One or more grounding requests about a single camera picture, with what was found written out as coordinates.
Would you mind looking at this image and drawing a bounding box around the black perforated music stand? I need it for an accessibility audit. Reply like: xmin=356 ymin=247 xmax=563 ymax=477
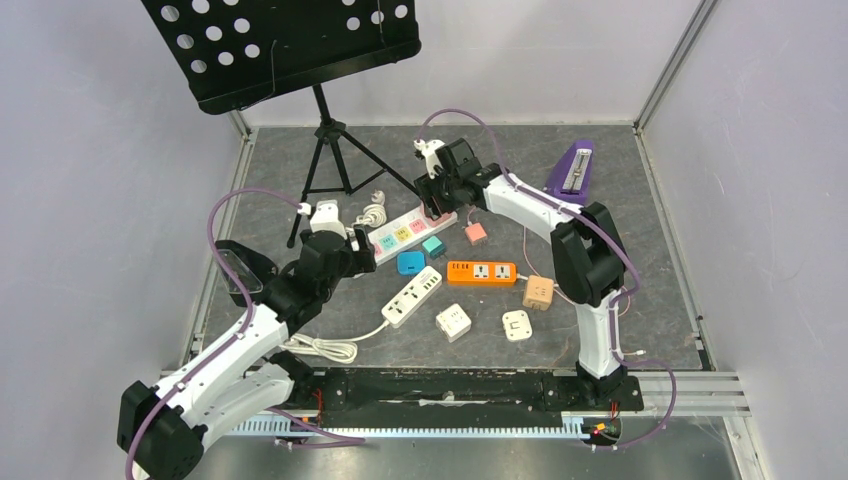
xmin=140 ymin=0 xmax=423 ymax=249

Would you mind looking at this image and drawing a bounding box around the clear plastic tray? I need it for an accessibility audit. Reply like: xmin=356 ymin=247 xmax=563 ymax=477
xmin=214 ymin=240 xmax=263 ymax=308

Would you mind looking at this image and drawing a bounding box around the purple metronome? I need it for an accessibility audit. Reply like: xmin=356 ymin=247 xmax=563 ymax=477
xmin=543 ymin=140 xmax=595 ymax=206

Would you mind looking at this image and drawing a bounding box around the beige cube socket adapter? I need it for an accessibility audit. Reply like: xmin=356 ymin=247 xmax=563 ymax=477
xmin=522 ymin=275 xmax=555 ymax=311

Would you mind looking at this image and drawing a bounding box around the white power strip with USB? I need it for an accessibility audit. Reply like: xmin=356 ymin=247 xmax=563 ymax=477
xmin=381 ymin=266 xmax=443 ymax=329

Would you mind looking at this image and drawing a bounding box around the aluminium rail frame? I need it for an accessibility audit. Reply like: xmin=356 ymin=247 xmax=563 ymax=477
xmin=158 ymin=0 xmax=753 ymax=439

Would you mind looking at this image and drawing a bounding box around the white knotted strip cord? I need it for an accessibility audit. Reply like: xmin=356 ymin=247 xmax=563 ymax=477
xmin=351 ymin=190 xmax=388 ymax=233

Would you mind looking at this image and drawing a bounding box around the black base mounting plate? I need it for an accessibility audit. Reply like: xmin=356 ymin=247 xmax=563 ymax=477
xmin=283 ymin=367 xmax=644 ymax=429

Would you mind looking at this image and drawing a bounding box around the thin pink charger cable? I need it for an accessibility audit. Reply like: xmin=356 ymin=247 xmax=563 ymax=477
xmin=467 ymin=206 xmax=647 ymax=359

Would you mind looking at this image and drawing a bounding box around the teal charger cube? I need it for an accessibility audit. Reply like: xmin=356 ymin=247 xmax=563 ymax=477
xmin=421 ymin=235 xmax=447 ymax=259

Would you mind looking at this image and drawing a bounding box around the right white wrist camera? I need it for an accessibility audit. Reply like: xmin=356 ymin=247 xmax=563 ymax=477
xmin=413 ymin=139 xmax=445 ymax=179

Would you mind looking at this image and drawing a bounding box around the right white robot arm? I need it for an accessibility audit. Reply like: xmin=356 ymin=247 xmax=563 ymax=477
xmin=413 ymin=139 xmax=627 ymax=408

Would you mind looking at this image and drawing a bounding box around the white cube socket adapter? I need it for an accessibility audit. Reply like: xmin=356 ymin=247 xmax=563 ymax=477
xmin=436 ymin=303 xmax=472 ymax=343

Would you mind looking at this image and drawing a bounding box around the orange power strip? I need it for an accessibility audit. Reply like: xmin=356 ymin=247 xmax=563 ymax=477
xmin=446 ymin=261 xmax=517 ymax=287

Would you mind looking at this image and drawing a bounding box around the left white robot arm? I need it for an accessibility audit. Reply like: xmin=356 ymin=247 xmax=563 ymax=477
xmin=117 ymin=227 xmax=376 ymax=479

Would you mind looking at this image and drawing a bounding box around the white coiled power cord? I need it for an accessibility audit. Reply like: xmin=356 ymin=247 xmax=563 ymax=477
xmin=274 ymin=320 xmax=392 ymax=365

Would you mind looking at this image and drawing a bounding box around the small pink charger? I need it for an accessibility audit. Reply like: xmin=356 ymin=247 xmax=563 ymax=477
xmin=464 ymin=222 xmax=488 ymax=245

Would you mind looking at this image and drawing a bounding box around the blue plug adapter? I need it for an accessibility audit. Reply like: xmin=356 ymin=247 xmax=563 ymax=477
xmin=396 ymin=251 xmax=427 ymax=276

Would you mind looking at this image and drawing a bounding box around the flat white plug adapter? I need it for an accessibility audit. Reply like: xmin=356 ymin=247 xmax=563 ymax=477
xmin=502 ymin=310 xmax=533 ymax=342

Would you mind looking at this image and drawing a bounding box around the white multicolour power strip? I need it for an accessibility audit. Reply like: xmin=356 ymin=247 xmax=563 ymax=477
xmin=368 ymin=204 xmax=458 ymax=265

